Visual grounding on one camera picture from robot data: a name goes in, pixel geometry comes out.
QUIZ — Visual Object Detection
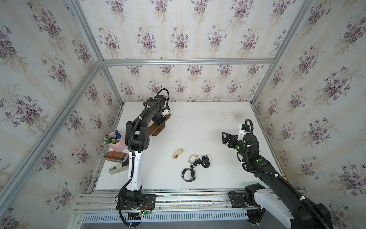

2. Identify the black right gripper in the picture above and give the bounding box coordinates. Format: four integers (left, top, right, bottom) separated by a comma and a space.
222, 131, 250, 161

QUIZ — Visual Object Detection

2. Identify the brown wooden watch stand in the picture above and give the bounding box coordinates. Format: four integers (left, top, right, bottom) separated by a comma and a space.
148, 114, 171, 136

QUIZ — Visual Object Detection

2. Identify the beige band smartwatch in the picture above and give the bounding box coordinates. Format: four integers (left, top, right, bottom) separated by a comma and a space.
188, 154, 199, 164

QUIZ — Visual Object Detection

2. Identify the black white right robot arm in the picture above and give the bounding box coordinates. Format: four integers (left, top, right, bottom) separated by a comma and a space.
222, 132, 333, 229

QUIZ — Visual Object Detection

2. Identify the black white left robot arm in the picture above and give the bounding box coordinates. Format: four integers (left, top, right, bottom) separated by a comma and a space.
117, 95, 170, 210

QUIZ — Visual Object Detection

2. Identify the black square digital watch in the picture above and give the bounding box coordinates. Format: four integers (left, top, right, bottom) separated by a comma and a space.
201, 155, 210, 168

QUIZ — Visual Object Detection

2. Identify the pink pen cup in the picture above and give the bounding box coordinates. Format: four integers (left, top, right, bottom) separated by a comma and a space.
100, 130, 127, 152

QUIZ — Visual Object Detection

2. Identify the brown plaid case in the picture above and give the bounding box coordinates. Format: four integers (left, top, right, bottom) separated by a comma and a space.
104, 151, 129, 163

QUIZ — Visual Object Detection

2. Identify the white grey stapler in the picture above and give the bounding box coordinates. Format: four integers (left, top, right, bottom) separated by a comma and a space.
109, 161, 129, 175

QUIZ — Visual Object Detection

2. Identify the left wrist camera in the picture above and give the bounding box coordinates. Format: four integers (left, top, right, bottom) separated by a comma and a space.
162, 107, 170, 116

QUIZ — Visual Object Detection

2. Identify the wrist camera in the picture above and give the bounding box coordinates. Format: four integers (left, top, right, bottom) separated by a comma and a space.
237, 124, 247, 141
162, 107, 170, 116

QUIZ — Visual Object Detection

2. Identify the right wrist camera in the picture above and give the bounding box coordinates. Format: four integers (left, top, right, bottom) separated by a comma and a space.
237, 124, 247, 141

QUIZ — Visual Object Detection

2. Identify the dark grey strap watch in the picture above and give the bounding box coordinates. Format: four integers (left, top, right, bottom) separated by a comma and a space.
190, 158, 202, 169

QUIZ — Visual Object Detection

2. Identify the black round bracelet watch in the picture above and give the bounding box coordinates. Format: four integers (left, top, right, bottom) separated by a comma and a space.
181, 168, 196, 183

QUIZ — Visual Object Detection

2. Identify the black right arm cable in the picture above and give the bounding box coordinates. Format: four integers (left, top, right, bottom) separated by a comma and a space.
235, 118, 325, 229

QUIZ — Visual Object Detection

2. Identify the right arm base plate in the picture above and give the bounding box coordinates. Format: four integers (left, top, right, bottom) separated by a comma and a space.
228, 191, 251, 208

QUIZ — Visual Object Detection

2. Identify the slotted white cable duct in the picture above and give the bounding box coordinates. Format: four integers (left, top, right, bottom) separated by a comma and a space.
82, 210, 249, 224

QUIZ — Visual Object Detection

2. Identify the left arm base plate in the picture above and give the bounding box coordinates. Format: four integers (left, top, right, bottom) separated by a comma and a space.
114, 195, 156, 211

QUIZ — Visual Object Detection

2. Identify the aluminium mounting rail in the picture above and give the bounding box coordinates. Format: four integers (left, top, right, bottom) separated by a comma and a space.
72, 188, 266, 214

